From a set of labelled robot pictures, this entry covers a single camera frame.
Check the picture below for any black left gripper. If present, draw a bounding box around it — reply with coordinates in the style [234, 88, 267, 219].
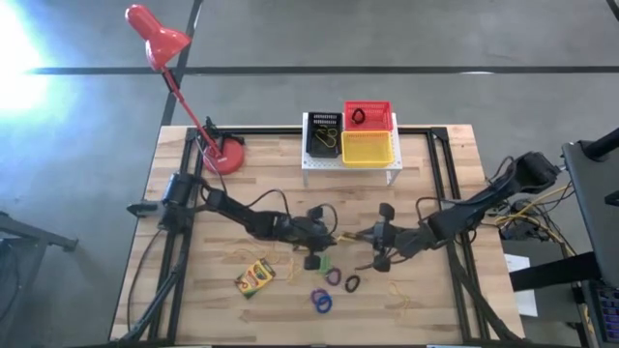
[284, 205, 345, 271]

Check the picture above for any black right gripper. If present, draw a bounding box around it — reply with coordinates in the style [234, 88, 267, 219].
[360, 203, 415, 273]

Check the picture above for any yellow plastic basket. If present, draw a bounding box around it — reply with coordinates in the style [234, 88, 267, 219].
[340, 130, 396, 169]

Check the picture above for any black plastic basket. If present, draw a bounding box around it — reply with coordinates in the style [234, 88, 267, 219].
[305, 111, 344, 160]

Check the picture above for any red plastic basket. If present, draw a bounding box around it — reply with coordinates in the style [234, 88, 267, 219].
[343, 100, 394, 132]

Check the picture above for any red desk lamp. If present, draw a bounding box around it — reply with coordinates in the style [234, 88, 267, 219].
[124, 3, 247, 176]

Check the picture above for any white perforated metal shelf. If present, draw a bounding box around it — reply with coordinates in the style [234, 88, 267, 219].
[301, 111, 403, 188]

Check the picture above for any white paper sheet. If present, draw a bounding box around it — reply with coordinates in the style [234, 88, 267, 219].
[504, 253, 539, 319]

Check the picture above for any black flat bar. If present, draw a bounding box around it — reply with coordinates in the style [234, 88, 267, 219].
[509, 250, 603, 293]

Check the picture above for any dark grey monitor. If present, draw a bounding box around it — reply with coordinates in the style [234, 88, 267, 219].
[562, 128, 619, 291]

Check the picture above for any backlit keyboard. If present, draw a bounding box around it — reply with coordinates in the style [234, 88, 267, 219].
[592, 282, 619, 344]

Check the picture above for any grey metal stand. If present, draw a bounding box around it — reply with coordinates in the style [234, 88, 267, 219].
[0, 211, 79, 348]

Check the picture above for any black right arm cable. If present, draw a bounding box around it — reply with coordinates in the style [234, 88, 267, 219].
[415, 195, 449, 218]

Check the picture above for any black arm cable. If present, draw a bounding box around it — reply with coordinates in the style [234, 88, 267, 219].
[244, 188, 292, 218]
[415, 195, 449, 218]

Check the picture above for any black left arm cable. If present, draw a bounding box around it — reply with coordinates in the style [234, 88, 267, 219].
[244, 188, 292, 218]

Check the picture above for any black cable bundle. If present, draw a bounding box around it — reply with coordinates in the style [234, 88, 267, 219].
[120, 226, 192, 342]
[452, 241, 514, 342]

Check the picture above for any black aluminium table frame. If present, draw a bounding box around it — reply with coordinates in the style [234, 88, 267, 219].
[118, 124, 526, 345]

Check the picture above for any tangle of loose cables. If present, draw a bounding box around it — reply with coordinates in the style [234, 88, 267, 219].
[492, 181, 581, 257]

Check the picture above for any thin brown cable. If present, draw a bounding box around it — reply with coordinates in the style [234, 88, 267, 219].
[127, 229, 163, 333]

